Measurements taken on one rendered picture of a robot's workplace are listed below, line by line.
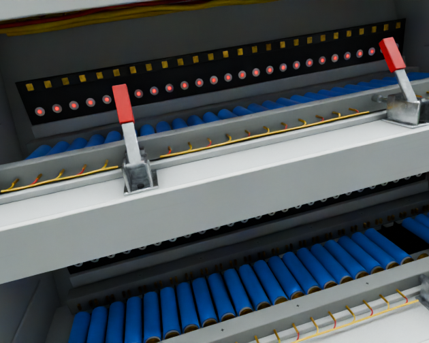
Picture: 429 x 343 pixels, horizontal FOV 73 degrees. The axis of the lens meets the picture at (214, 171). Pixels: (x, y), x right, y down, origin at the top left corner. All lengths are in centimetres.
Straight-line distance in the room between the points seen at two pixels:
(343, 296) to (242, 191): 17
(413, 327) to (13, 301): 41
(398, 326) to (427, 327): 3
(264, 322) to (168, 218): 15
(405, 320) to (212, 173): 25
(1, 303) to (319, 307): 31
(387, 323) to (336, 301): 5
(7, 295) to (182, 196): 22
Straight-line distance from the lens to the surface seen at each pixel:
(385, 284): 38
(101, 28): 48
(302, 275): 38
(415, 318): 39
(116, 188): 26
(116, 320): 38
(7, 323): 38
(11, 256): 27
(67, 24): 44
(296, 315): 34
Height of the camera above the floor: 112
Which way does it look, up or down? 3 degrees down
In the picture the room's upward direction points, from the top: 13 degrees counter-clockwise
